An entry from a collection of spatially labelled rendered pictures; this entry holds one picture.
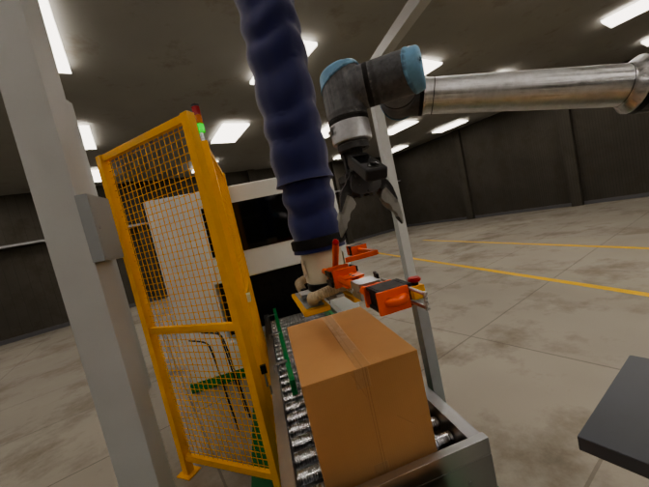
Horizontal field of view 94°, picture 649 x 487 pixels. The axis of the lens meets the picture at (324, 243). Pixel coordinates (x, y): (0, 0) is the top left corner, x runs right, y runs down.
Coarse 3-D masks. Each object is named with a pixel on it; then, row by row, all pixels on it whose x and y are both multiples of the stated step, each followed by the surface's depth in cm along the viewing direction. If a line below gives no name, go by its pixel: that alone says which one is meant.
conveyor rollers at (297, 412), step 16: (288, 320) 297; (304, 320) 283; (288, 336) 252; (288, 352) 224; (288, 384) 180; (288, 400) 162; (288, 416) 145; (304, 416) 145; (432, 416) 124; (304, 432) 137; (448, 432) 114; (304, 464) 118; (304, 480) 109
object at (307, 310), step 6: (294, 294) 138; (294, 300) 132; (300, 300) 123; (306, 300) 121; (300, 306) 115; (306, 306) 112; (312, 306) 110; (318, 306) 110; (324, 306) 109; (306, 312) 107; (312, 312) 108; (318, 312) 108
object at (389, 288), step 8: (392, 280) 70; (368, 288) 68; (376, 288) 66; (384, 288) 65; (392, 288) 64; (400, 288) 63; (408, 288) 64; (368, 296) 70; (376, 296) 63; (384, 296) 63; (392, 296) 63; (368, 304) 70; (376, 304) 67; (384, 304) 63; (408, 304) 64; (384, 312) 63; (392, 312) 63
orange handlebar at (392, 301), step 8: (360, 248) 152; (368, 248) 145; (352, 256) 132; (360, 256) 133; (368, 256) 134; (352, 272) 96; (360, 272) 91; (344, 280) 89; (360, 288) 76; (400, 296) 62; (408, 296) 63; (392, 304) 62; (400, 304) 62
